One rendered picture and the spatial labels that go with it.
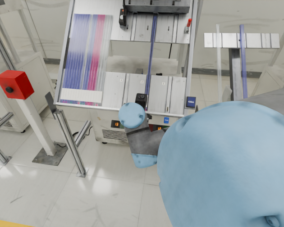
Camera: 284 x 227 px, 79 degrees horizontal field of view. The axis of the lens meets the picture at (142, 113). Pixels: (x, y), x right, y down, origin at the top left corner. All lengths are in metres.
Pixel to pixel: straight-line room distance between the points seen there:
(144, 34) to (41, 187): 1.31
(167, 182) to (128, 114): 0.33
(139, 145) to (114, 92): 0.47
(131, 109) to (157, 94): 0.41
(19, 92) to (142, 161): 1.00
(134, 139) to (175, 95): 0.44
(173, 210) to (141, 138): 0.34
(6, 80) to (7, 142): 0.92
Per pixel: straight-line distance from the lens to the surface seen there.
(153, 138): 0.51
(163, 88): 0.88
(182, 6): 1.01
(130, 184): 1.43
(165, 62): 1.65
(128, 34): 1.01
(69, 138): 1.22
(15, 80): 1.28
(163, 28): 1.01
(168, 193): 0.17
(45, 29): 3.33
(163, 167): 0.17
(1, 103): 1.86
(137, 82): 0.90
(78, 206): 1.43
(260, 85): 1.95
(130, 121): 0.48
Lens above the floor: 1.26
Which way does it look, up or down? 40 degrees down
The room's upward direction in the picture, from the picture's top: straight up
